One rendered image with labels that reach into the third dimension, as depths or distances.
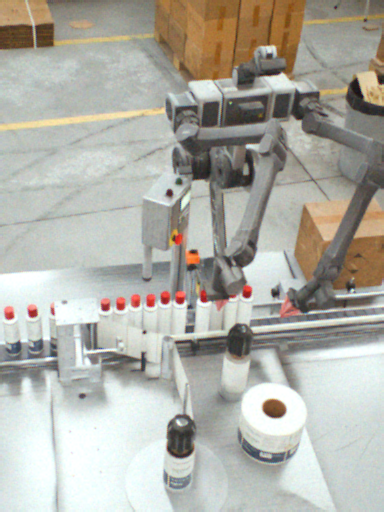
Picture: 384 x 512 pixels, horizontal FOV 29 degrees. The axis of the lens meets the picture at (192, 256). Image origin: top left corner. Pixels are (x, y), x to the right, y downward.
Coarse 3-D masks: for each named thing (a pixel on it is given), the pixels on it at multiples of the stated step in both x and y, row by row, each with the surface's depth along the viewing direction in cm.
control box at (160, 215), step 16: (176, 176) 242; (160, 192) 234; (176, 192) 235; (144, 208) 234; (160, 208) 231; (176, 208) 235; (144, 224) 238; (160, 224) 235; (176, 224) 240; (144, 240) 242; (160, 240) 239
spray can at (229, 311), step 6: (234, 300) 261; (228, 306) 263; (234, 306) 263; (228, 312) 265; (234, 312) 265; (222, 318) 269; (228, 318) 267; (234, 318) 267; (222, 324) 270; (228, 324) 268
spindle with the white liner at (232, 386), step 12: (240, 324) 234; (228, 336) 234; (240, 336) 230; (252, 336) 234; (228, 348) 235; (240, 348) 232; (228, 360) 237; (240, 360) 237; (228, 372) 241; (240, 372) 239; (228, 384) 244; (240, 384) 243; (228, 396) 248; (240, 396) 248
